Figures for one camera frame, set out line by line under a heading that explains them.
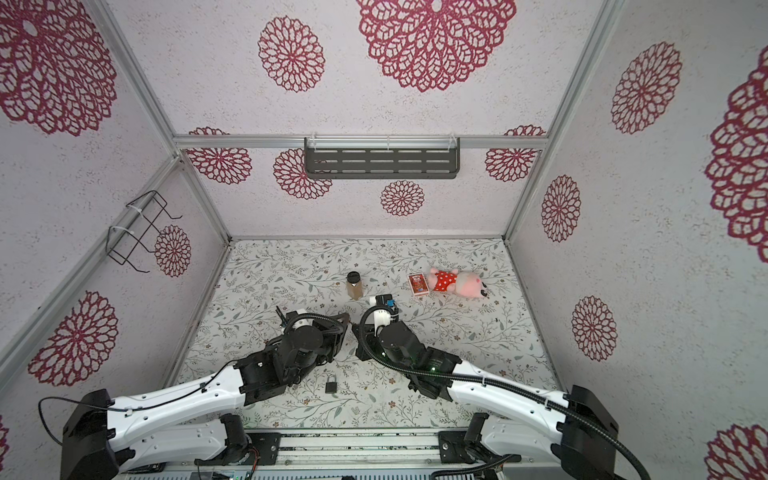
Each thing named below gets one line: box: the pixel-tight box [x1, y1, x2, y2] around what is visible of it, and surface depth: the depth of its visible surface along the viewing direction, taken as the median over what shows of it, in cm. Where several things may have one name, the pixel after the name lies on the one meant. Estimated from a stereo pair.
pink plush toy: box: [428, 267, 488, 298], surface depth 102 cm
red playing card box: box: [408, 272, 429, 296], surface depth 107 cm
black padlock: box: [325, 374, 338, 393], surface depth 85 cm
